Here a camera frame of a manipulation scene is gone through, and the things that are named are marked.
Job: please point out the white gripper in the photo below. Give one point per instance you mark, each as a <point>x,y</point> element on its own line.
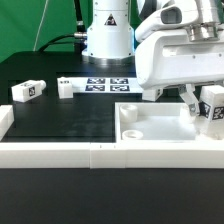
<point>168,58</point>

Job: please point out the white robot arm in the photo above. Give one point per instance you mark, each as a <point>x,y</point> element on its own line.
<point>199,18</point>

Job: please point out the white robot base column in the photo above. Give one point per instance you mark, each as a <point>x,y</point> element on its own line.
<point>110,37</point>

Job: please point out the fiducial marker sheet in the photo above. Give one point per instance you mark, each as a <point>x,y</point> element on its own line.
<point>105,85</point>

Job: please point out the white U-shaped obstacle fence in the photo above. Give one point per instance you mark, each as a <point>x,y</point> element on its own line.
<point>122,154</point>

